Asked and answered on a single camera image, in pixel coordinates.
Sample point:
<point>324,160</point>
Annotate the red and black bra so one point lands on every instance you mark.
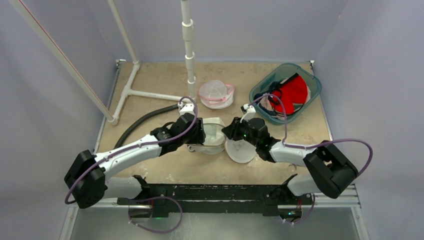
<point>290,94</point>

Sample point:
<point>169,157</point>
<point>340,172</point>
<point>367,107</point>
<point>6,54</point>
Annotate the pink-trimmed mesh laundry bag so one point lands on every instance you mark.
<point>216,94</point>

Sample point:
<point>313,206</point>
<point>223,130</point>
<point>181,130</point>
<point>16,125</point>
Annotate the teal plastic bin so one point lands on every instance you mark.
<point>294,86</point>

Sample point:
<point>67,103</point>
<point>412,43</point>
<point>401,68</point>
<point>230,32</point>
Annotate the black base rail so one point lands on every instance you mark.
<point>267,200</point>

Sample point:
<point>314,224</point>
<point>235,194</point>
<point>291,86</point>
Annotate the white PVC pipe frame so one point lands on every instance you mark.
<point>113,118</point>

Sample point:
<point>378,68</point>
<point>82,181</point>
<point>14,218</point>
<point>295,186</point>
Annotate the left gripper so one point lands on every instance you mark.
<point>199,134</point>

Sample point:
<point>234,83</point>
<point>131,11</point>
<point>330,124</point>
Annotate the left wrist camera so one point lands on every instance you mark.
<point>186,108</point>

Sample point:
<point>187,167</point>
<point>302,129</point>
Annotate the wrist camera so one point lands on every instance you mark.
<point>186,108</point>
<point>248,111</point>

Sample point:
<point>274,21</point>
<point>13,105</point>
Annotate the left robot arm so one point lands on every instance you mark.
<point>89,178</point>

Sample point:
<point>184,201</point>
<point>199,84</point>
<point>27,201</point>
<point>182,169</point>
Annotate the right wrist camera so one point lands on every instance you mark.
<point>248,111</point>

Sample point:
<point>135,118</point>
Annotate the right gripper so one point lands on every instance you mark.
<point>234,129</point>

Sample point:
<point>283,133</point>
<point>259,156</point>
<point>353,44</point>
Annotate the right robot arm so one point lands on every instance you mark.
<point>329,171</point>

